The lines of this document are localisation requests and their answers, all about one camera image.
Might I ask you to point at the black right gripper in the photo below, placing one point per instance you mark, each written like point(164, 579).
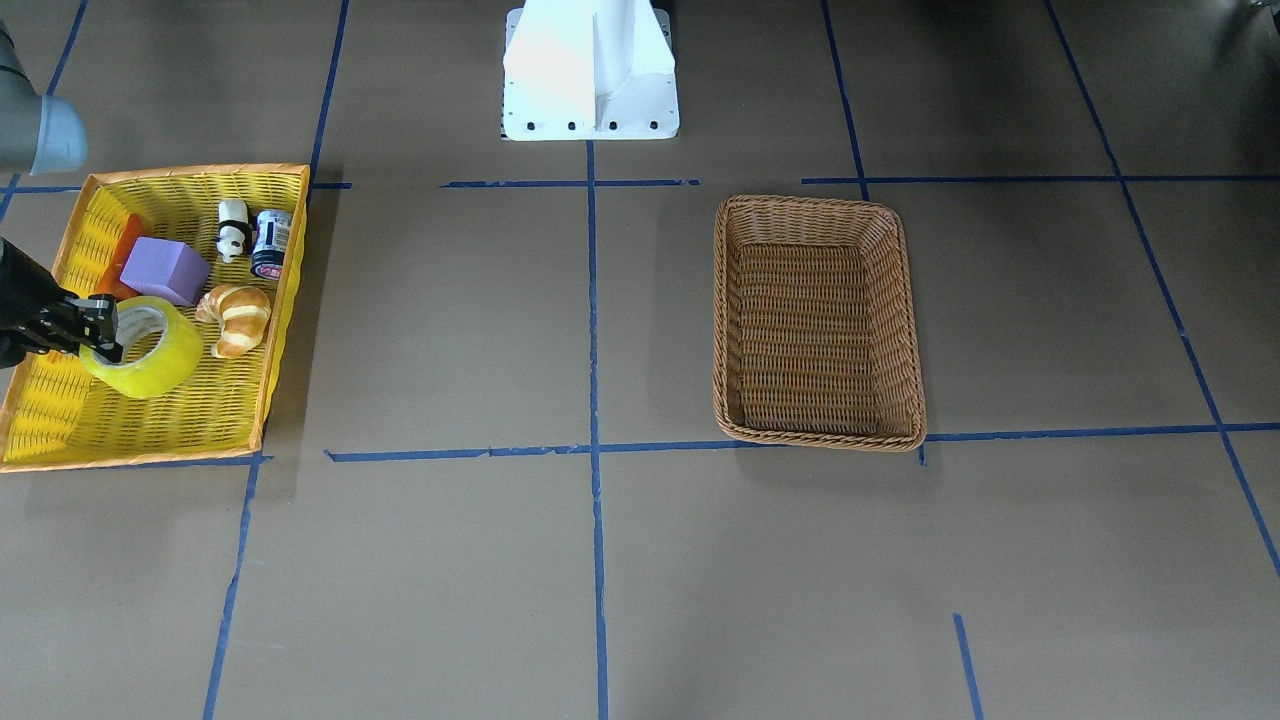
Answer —
point(22, 290)

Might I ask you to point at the yellow plastic basket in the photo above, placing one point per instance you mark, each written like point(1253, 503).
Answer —
point(56, 416)

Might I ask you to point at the purple foam block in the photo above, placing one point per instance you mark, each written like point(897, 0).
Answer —
point(168, 269)

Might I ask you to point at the small drink can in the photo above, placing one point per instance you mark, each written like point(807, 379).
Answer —
point(273, 229)

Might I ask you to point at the toy orange carrot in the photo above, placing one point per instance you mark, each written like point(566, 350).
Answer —
point(110, 280)

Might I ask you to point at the brown wicker basket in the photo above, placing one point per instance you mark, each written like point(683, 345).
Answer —
point(814, 325)

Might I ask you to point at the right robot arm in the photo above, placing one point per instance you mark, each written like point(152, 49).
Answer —
point(42, 133)

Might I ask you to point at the toy panda figure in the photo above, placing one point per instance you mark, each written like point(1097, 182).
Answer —
point(235, 232)

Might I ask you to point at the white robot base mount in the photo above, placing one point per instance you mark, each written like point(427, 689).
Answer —
point(589, 71)

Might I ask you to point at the toy croissant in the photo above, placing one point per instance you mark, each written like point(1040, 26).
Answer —
point(243, 314)

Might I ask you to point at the yellow tape roll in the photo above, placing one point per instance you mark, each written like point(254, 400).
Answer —
point(160, 347)

